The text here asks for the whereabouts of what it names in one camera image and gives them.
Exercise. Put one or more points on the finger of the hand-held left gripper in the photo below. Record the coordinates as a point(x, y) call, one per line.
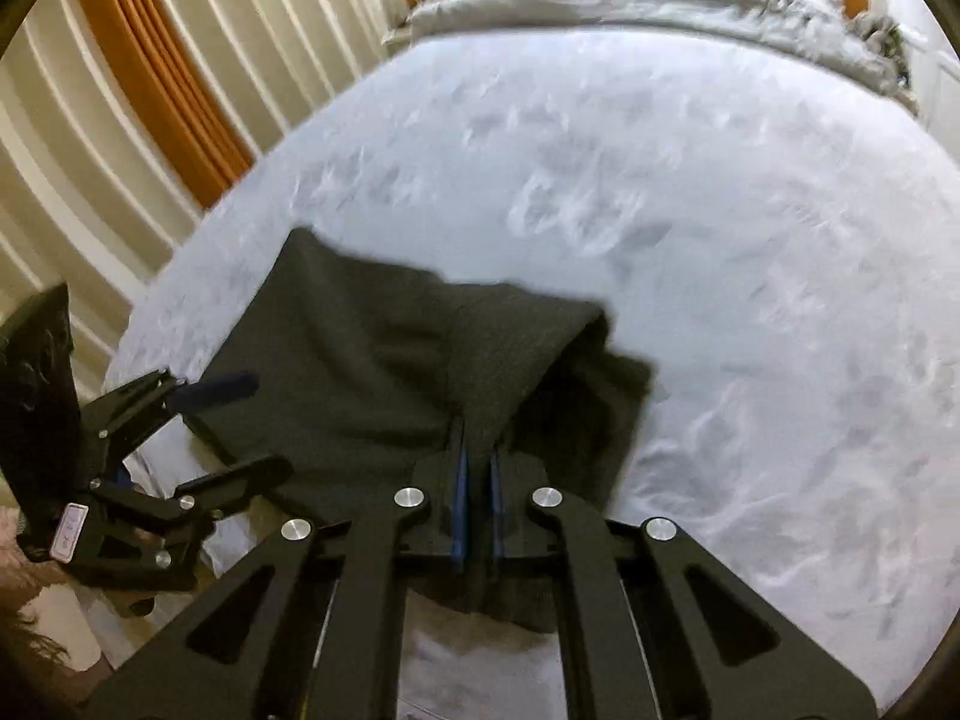
point(221, 390)
point(240, 474)

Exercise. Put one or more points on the orange curtain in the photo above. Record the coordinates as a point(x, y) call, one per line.
point(150, 67)

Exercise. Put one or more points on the white curtain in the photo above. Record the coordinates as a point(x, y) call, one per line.
point(285, 30)

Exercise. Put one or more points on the butterfly print bed blanket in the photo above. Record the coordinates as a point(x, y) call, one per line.
point(712, 277)

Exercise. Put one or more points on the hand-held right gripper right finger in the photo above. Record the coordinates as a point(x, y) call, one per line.
point(496, 510)

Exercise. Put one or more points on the grey duvet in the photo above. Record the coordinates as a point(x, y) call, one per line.
point(675, 7)

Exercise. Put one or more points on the person's left forearm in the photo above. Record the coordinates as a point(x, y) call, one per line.
point(30, 645)

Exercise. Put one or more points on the white wardrobe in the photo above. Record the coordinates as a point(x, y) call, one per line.
point(930, 67)

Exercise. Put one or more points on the grey plush cloth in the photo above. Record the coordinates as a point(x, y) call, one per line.
point(877, 41)

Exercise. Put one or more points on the black pants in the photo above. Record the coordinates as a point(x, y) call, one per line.
point(337, 360)

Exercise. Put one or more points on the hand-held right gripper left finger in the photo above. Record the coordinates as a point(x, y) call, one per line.
point(461, 510)

